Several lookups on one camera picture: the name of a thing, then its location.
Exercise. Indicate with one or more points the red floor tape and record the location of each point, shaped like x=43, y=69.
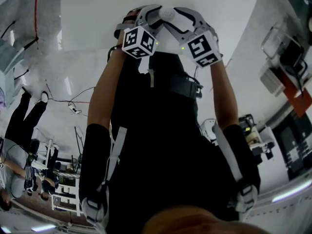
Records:
x=36, y=11

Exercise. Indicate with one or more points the small white round object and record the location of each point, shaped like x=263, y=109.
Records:
x=167, y=13

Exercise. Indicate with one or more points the black and yellow tool bag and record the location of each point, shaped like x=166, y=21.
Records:
x=246, y=123

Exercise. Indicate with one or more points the metal frame chair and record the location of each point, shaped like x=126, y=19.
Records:
x=268, y=40

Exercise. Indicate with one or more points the white rack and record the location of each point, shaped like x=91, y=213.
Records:
x=65, y=189

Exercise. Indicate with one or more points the white shelf unit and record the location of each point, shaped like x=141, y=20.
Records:
x=265, y=133

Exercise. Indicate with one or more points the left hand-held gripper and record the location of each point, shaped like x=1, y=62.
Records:
x=139, y=41

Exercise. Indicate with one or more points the white table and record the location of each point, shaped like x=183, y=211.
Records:
x=97, y=13

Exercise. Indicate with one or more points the red cabinet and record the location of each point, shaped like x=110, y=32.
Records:
x=296, y=101

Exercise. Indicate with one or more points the grey box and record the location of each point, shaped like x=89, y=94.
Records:
x=271, y=82

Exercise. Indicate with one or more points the white round appliance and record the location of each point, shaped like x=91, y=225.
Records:
x=208, y=128

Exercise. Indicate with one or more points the white power strip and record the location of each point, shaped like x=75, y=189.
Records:
x=73, y=109

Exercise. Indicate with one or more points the person's left forearm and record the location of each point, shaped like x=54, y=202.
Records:
x=107, y=86

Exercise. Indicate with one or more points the person's right forearm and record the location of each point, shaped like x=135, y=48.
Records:
x=224, y=96

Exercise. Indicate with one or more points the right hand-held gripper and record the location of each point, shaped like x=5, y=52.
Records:
x=202, y=49

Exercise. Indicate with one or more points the pale blue cabinet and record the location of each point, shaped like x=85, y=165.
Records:
x=6, y=86

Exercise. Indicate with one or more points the black waist pack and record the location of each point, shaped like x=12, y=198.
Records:
x=185, y=86

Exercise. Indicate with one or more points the person's black clothing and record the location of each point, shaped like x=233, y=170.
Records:
x=158, y=130

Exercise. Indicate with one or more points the white clothing tag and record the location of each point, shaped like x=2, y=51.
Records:
x=151, y=78

